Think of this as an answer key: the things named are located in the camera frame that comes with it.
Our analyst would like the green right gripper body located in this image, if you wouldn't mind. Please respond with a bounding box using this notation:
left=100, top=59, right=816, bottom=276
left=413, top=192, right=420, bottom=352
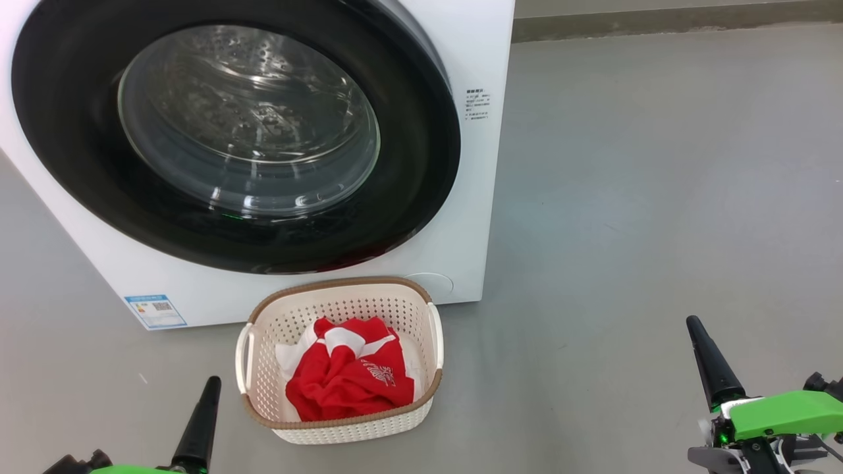
left=708, top=390, right=843, bottom=443

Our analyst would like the black round washer door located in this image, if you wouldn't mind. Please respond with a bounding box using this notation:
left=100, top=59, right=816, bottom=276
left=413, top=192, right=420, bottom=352
left=11, top=0, right=462, bottom=275

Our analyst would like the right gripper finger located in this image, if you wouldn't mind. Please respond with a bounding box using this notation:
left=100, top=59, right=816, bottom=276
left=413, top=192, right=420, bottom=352
left=686, top=315, right=748, bottom=412

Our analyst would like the red and white garment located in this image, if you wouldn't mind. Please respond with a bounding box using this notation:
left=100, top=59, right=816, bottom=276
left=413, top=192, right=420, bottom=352
left=275, top=317, right=422, bottom=423

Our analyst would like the blue energy label sticker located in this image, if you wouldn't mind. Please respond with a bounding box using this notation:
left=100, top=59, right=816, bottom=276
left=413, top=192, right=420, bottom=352
left=124, top=294, right=188, bottom=330

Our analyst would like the cream perforated laundry basket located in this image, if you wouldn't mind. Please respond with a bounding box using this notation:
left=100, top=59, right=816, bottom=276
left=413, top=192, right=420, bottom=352
left=235, top=276, right=445, bottom=445

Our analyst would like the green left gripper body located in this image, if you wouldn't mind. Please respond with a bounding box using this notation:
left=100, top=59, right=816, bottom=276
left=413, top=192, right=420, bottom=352
left=89, top=464, right=192, bottom=474

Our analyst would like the round white filter cover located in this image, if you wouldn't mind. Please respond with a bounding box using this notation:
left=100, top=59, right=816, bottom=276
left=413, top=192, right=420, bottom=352
left=404, top=272, right=454, bottom=303

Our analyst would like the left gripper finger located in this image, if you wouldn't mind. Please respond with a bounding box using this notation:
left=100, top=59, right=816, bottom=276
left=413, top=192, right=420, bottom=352
left=170, top=376, right=223, bottom=474

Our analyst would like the white front-load washing machine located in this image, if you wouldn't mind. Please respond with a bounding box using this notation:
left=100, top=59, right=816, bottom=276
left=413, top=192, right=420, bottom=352
left=0, top=0, right=516, bottom=331

